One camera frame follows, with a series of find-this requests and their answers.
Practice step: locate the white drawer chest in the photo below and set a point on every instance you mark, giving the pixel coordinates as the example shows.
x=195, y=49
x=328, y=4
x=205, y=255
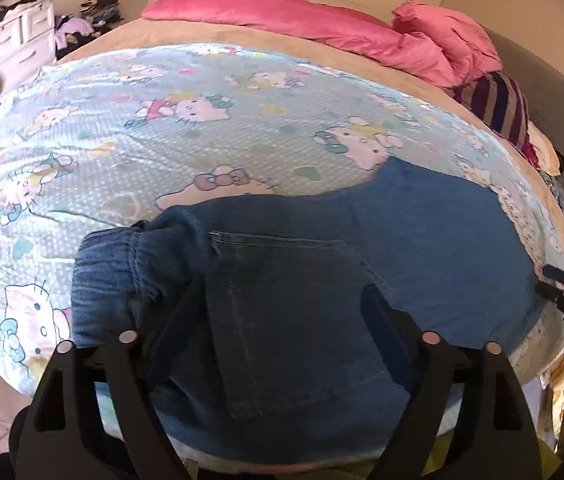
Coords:
x=27, y=42

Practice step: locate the pink pillow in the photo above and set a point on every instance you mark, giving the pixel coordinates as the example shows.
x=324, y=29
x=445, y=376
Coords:
x=457, y=49

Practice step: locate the tan bed blanket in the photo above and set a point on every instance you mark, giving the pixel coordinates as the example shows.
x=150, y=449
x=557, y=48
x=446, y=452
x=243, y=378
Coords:
x=143, y=33

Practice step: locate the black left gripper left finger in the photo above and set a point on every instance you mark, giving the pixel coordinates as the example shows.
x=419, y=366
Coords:
x=92, y=417

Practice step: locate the pile of clothes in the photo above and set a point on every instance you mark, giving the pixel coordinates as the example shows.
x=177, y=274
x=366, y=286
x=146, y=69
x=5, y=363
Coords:
x=94, y=19

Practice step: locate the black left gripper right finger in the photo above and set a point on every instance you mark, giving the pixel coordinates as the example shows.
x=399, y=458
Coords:
x=426, y=366

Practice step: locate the yellow-green sweater torso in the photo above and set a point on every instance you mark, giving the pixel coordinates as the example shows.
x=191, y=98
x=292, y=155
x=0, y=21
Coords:
x=486, y=454

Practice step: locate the light blue cartoon cat bedsheet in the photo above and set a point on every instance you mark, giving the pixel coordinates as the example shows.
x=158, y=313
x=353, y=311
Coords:
x=114, y=138

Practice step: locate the pink duvet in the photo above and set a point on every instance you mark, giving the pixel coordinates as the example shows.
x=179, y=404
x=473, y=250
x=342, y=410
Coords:
x=343, y=29

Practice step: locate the purple striped cloth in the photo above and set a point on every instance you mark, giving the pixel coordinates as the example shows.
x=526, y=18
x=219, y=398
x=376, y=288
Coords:
x=501, y=105

